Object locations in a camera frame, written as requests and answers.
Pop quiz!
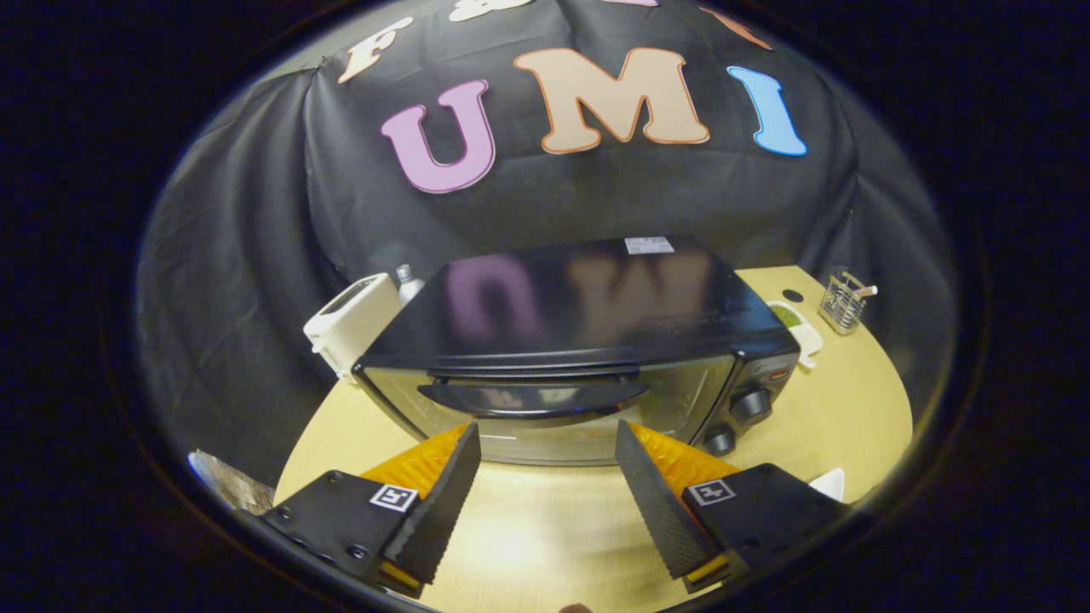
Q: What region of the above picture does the black toaster oven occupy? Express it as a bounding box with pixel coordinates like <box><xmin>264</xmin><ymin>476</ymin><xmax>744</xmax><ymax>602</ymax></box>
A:
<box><xmin>352</xmin><ymin>236</ymin><xmax>803</xmax><ymax>467</ymax></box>

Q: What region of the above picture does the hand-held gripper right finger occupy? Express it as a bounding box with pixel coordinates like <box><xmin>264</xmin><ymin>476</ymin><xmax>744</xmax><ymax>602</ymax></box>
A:
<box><xmin>615</xmin><ymin>419</ymin><xmax>852</xmax><ymax>594</ymax></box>

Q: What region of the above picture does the clear bottle with silver cap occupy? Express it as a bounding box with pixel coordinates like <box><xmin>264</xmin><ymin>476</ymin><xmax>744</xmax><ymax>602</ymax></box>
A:
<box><xmin>394</xmin><ymin>263</ymin><xmax>426</xmax><ymax>305</ymax></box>

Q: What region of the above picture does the white divided spice dish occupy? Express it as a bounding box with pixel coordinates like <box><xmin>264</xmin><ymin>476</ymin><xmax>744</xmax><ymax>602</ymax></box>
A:
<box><xmin>765</xmin><ymin>300</ymin><xmax>824</xmax><ymax>370</ymax></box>

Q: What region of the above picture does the crumpled patterned cloth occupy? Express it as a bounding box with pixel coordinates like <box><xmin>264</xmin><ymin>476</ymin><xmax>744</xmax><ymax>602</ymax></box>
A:
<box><xmin>187</xmin><ymin>449</ymin><xmax>275</xmax><ymax>516</ymax></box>

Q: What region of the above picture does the black backdrop cloth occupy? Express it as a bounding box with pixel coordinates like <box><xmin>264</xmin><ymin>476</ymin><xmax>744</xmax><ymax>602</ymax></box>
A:
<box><xmin>135</xmin><ymin>0</ymin><xmax>959</xmax><ymax>486</ymax></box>

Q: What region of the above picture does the wire mesh utensil holder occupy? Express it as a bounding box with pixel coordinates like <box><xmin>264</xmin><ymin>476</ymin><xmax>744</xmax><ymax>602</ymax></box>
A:
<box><xmin>817</xmin><ymin>271</ymin><xmax>878</xmax><ymax>336</ymax></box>

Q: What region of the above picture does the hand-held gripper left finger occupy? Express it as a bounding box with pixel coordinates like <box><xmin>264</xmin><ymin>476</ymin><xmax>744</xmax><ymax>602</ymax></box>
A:
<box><xmin>260</xmin><ymin>421</ymin><xmax>482</xmax><ymax>597</ymax></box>

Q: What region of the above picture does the small white plate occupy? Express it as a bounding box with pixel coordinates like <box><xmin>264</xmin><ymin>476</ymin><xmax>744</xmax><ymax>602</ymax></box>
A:
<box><xmin>807</xmin><ymin>467</ymin><xmax>846</xmax><ymax>503</ymax></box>

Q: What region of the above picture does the white pop-up toaster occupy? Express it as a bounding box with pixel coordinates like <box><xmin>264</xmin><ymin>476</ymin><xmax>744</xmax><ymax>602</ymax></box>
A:
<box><xmin>304</xmin><ymin>272</ymin><xmax>403</xmax><ymax>381</ymax></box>

